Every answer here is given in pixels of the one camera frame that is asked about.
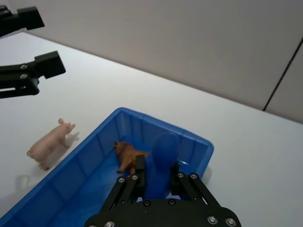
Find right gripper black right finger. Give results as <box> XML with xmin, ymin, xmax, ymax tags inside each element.
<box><xmin>170</xmin><ymin>162</ymin><xmax>215</xmax><ymax>206</ymax></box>

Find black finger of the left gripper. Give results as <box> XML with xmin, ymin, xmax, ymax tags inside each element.
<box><xmin>0</xmin><ymin>7</ymin><xmax>45</xmax><ymax>37</ymax></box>
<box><xmin>0</xmin><ymin>50</ymin><xmax>66</xmax><ymax>99</ymax></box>

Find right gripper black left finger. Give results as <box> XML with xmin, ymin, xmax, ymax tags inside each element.
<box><xmin>100</xmin><ymin>155</ymin><xmax>146</xmax><ymax>212</ymax></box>

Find blue plastic toy figure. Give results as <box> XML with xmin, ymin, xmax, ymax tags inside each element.
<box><xmin>144</xmin><ymin>132</ymin><xmax>181</xmax><ymax>200</ymax></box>

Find brown toy lion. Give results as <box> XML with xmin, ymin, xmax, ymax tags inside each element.
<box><xmin>113</xmin><ymin>140</ymin><xmax>152</xmax><ymax>178</ymax></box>

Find blue plastic bin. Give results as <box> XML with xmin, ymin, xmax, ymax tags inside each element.
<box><xmin>0</xmin><ymin>107</ymin><xmax>214</xmax><ymax>227</ymax></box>

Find pink toy pig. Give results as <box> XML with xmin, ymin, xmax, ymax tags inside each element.
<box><xmin>27</xmin><ymin>118</ymin><xmax>76</xmax><ymax>171</ymax></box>

